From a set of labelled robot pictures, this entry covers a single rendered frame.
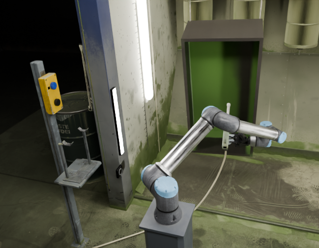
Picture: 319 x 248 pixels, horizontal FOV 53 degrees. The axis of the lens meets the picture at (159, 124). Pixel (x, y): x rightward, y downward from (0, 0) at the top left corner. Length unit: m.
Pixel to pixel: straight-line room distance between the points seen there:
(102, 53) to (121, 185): 1.25
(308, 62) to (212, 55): 1.51
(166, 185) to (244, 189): 1.51
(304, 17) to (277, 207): 1.88
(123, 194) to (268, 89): 2.09
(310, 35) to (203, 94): 1.27
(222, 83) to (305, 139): 1.34
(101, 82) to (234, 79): 1.23
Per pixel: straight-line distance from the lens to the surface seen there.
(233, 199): 3.34
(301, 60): 4.15
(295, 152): 4.00
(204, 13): 3.81
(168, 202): 2.11
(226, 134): 2.71
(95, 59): 2.59
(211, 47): 2.94
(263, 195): 3.43
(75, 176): 2.49
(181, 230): 2.18
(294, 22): 3.69
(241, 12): 3.70
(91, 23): 2.53
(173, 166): 2.23
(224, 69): 3.03
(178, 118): 4.14
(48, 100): 2.26
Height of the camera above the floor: 2.21
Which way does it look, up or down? 28 degrees down
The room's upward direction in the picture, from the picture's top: 4 degrees counter-clockwise
